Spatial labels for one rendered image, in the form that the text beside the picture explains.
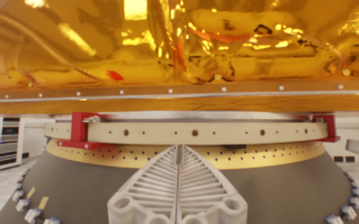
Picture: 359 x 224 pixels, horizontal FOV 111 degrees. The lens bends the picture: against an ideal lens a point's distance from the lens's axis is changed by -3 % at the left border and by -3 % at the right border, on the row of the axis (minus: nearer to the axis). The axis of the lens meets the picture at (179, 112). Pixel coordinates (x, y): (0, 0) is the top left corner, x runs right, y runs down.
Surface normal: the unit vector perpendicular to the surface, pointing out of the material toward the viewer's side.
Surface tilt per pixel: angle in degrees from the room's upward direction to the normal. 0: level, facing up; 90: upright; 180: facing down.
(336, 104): 90
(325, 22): 90
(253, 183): 62
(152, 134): 90
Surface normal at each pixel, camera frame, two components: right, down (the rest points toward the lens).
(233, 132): 0.11, -0.08
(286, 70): -0.10, 0.51
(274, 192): 0.18, -0.54
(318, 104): -0.11, -0.08
